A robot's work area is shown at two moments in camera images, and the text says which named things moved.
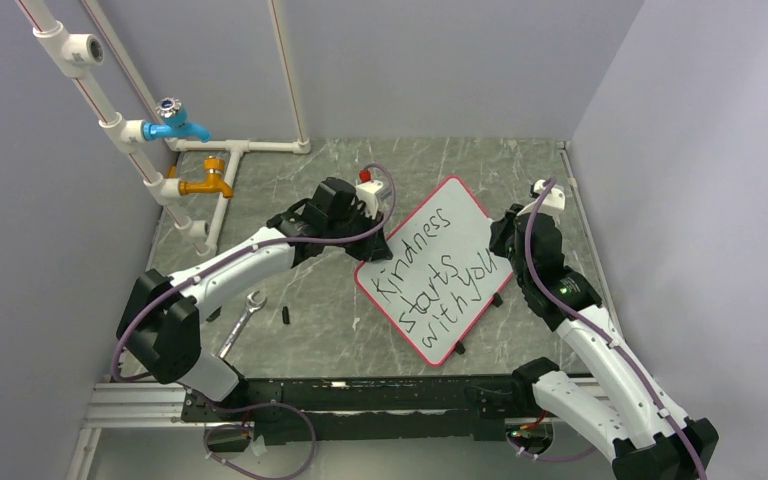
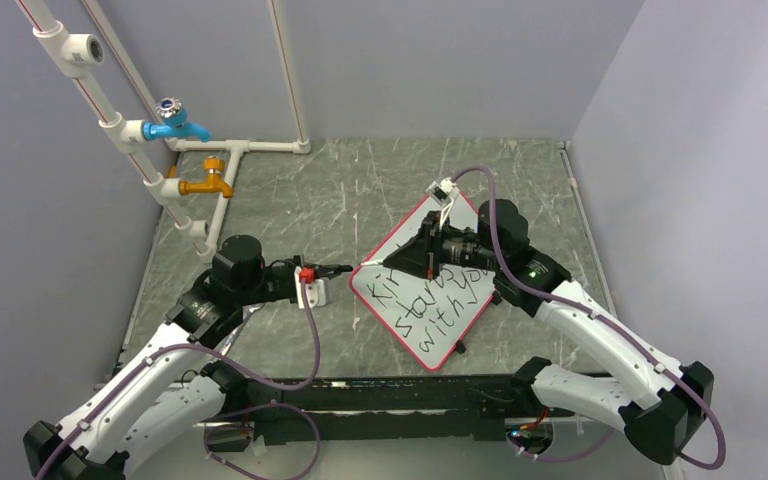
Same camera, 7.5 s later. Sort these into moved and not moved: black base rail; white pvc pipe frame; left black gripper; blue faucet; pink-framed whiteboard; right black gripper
Moved: left black gripper; right black gripper
Not moved: white pvc pipe frame; pink-framed whiteboard; blue faucet; black base rail
